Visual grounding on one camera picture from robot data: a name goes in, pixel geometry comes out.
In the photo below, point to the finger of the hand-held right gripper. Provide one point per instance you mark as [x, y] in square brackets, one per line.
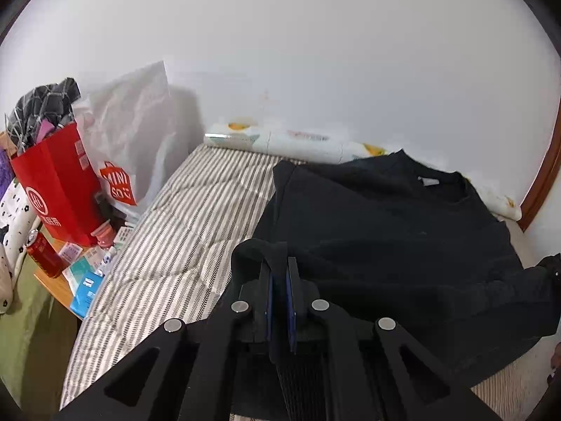
[553, 266]

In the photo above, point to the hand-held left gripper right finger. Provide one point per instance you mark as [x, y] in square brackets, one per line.
[292, 307]

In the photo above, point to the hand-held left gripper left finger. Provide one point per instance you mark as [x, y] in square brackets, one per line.
[268, 302]

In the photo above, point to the black sweatshirt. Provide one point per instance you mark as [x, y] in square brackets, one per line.
[394, 250]

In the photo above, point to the person's right hand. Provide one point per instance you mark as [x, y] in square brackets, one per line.
[556, 356]

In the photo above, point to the striped bed sheet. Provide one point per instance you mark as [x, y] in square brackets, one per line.
[184, 228]

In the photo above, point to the white printed quilt roll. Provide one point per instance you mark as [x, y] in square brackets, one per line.
[298, 142]

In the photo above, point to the small pink jar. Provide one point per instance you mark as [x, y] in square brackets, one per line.
[103, 234]

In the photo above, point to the blue packet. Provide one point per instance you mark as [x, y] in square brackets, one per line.
[87, 296]

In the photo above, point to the wooden nightstand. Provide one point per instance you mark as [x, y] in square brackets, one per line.
[57, 287]

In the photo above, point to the white plastic shopping bag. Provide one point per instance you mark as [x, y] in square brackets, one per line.
[131, 140]

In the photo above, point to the red drink can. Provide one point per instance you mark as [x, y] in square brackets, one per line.
[44, 254]

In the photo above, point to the red paper bag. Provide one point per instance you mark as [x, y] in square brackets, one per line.
[57, 193]

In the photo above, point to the green blanket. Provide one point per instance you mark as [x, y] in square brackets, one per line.
[30, 337]

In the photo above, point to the white flower-print cloth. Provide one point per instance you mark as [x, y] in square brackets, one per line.
[15, 223]

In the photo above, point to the purple cloth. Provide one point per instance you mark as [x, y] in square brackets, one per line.
[5, 175]

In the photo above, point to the grey plaid cloth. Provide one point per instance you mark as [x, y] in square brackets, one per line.
[39, 109]

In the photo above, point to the wooden headboard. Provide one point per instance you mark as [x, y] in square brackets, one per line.
[3, 142]

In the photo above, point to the brown wooden door frame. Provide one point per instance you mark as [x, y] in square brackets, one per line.
[543, 193]

